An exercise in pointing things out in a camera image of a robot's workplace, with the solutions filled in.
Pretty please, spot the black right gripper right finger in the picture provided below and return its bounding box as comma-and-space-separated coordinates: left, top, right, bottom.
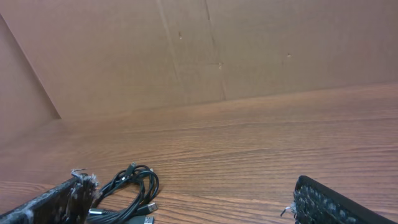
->
282, 175, 397, 224

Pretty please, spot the black USB cable bundle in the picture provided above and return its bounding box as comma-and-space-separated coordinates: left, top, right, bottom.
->
86, 161, 160, 224

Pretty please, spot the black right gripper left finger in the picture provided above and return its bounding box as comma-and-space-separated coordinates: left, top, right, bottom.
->
1, 170, 99, 224

